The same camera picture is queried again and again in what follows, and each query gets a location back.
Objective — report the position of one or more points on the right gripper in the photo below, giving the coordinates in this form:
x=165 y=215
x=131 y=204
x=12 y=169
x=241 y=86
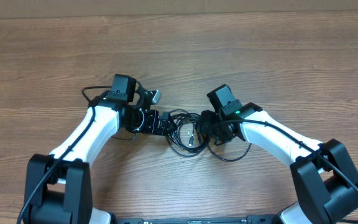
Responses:
x=206 y=127

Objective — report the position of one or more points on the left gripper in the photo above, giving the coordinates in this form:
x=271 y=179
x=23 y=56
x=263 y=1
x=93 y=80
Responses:
x=151 y=127

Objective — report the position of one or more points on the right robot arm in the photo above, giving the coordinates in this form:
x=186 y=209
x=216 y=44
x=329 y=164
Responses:
x=323 y=173

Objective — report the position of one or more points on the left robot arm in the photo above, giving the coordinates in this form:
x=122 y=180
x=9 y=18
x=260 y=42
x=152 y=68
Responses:
x=58 y=185

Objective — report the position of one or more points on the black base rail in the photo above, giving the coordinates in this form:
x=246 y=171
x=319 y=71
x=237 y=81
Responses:
x=250 y=219

